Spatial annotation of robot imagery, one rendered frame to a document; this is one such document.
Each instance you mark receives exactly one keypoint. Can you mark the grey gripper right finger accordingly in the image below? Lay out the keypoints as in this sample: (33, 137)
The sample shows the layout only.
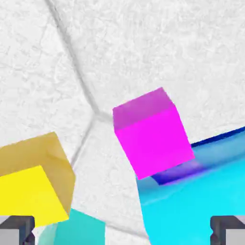
(218, 229)

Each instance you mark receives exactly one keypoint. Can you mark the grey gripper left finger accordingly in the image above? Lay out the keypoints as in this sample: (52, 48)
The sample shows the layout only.
(24, 229)

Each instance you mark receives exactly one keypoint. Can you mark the small yellow cube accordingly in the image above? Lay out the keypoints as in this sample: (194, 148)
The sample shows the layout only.
(32, 191)

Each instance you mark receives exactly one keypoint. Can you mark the small magenta cube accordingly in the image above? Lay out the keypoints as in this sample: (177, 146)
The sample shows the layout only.
(153, 141)

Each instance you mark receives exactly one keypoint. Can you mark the large cyan box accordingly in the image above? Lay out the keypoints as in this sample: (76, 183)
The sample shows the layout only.
(193, 206)

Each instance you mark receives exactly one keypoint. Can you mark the large teal box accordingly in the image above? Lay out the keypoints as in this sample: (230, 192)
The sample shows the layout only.
(80, 229)

